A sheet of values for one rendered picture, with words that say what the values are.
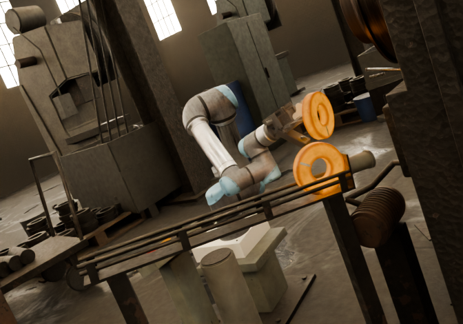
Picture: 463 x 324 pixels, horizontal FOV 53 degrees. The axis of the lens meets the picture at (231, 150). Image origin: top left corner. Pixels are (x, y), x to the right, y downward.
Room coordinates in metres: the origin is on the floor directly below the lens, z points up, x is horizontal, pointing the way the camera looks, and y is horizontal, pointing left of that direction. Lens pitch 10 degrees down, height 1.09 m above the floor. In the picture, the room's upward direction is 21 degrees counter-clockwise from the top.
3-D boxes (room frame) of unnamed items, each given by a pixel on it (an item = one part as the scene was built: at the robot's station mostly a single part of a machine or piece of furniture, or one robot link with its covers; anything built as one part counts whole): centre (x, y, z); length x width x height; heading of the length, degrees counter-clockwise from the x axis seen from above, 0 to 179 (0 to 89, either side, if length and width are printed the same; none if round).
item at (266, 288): (2.03, 0.12, 0.13); 0.40 x 0.40 x 0.26; 56
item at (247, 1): (9.79, -1.28, 1.36); 1.37 x 1.16 x 2.71; 39
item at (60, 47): (6.89, 1.77, 1.42); 1.43 x 1.22 x 2.85; 54
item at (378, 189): (1.41, -0.36, 0.27); 0.22 x 0.13 x 0.53; 139
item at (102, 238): (4.31, 1.63, 0.22); 1.20 x 0.81 x 0.44; 134
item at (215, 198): (2.02, 0.12, 0.54); 0.13 x 0.12 x 0.14; 105
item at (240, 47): (5.56, -0.52, 0.75); 0.70 x 0.48 x 1.50; 139
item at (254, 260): (2.03, 0.12, 0.28); 0.32 x 0.32 x 0.04; 56
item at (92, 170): (4.96, 0.93, 0.43); 1.23 x 0.93 x 0.87; 137
